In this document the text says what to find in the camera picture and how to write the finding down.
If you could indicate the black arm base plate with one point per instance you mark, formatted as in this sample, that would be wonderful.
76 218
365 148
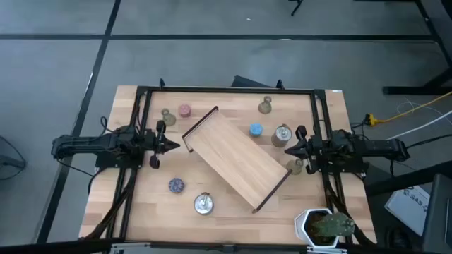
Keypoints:
339 168
106 163

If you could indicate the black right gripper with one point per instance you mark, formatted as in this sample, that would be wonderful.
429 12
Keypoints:
309 150

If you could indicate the light blue patterned candle holder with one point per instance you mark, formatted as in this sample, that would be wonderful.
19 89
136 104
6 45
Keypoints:
255 130

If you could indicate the pink candle holder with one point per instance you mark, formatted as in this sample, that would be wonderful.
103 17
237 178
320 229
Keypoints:
184 110

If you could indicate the white cardboard box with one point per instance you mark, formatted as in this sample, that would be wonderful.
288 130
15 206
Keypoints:
406 208

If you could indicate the black crossbar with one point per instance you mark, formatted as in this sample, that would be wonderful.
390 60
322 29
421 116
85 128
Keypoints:
53 247

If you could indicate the green cactus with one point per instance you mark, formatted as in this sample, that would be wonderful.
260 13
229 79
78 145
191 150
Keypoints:
333 225

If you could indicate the black case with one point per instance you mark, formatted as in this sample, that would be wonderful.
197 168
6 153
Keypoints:
439 218

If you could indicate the navy floral candle holder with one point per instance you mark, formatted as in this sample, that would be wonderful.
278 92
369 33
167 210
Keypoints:
176 185

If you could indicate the clear glass cup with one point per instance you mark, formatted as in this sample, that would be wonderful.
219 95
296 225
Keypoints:
265 106

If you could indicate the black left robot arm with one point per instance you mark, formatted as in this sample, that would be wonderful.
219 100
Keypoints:
88 144

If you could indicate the black desk frame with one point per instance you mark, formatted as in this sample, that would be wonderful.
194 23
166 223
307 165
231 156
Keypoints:
416 90

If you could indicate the white hexagonal planter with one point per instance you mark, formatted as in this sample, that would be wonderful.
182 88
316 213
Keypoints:
300 225

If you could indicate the black aluminium table frame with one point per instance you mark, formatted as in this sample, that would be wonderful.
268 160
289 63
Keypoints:
229 90

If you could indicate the black tripod leg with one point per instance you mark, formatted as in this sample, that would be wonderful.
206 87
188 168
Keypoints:
296 7

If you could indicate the grey metal crossbar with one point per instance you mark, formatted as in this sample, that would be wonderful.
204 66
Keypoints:
141 248

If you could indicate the black diagonal bar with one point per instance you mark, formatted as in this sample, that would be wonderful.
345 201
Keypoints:
406 178

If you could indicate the green glass candlestick holder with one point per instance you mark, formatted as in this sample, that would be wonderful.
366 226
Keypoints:
169 118
295 167

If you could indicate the silver tin candle holder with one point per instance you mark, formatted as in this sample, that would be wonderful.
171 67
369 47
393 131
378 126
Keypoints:
203 204
281 135

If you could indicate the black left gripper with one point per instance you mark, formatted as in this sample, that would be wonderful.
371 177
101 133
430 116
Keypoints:
157 143

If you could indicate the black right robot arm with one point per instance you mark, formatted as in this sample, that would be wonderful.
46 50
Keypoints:
381 147

